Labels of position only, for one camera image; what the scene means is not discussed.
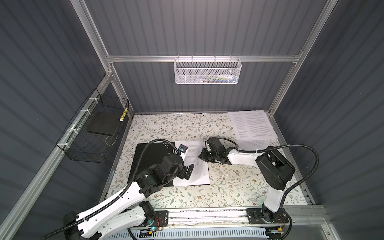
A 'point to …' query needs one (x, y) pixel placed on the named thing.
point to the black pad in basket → (106, 122)
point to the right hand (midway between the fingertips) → (198, 157)
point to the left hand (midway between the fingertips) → (185, 160)
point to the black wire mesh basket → (90, 136)
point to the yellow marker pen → (123, 114)
